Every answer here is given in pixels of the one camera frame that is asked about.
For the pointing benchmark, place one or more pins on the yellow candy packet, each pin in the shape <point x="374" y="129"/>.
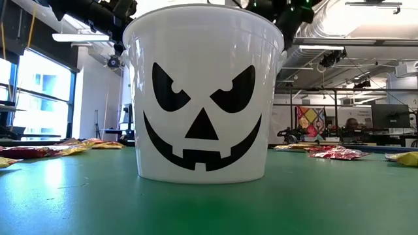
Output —
<point x="8" y="162"/>
<point x="405" y="159"/>
<point x="72" y="150"/>
<point x="107" y="145"/>
<point x="294" y="147"/>

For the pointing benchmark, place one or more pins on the red candy packet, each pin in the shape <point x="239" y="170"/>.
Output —
<point x="23" y="152"/>
<point x="95" y="140"/>
<point x="338" y="153"/>
<point x="315" y="149"/>

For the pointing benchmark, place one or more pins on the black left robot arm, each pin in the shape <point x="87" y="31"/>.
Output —
<point x="98" y="11"/>

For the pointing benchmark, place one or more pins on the ceiling light strip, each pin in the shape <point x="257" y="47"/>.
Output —
<point x="321" y="47"/>

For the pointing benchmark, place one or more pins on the black track spotlight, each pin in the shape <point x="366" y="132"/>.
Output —
<point x="331" y="58"/>
<point x="362" y="84"/>

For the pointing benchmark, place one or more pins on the black metal rack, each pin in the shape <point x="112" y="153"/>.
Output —
<point x="335" y="107"/>

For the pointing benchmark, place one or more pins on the white jack-o-lantern face bucket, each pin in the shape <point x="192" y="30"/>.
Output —
<point x="202" y="49"/>

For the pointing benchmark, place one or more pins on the colourful patterned quilt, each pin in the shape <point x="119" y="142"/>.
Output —
<point x="310" y="121"/>

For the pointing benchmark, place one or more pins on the background robot rig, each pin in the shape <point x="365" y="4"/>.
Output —
<point x="290" y="134"/>

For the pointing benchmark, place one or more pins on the white ceiling unit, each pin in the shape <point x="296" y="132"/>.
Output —
<point x="406" y="69"/>

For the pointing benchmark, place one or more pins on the dark background monitor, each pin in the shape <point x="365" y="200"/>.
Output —
<point x="391" y="115"/>

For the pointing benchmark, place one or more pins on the black round ceiling lamp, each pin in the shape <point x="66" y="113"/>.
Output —
<point x="113" y="62"/>

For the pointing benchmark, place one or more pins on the monitor on black rolling stand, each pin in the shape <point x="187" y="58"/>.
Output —
<point x="129" y="122"/>

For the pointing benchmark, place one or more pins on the white ceiling light fixture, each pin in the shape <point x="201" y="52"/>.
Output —
<point x="80" y="37"/>

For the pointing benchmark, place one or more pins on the black tripod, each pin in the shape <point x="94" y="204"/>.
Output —
<point x="97" y="125"/>

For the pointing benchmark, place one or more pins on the green table mat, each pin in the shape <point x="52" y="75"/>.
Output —
<point x="98" y="202"/>

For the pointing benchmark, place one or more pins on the silver ventilation duct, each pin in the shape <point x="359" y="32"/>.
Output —
<point x="330" y="19"/>

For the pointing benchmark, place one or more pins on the dark ceiling rail fixture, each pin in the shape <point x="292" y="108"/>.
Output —
<point x="374" y="4"/>

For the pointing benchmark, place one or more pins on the large glass window wall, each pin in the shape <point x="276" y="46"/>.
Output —
<point x="42" y="98"/>

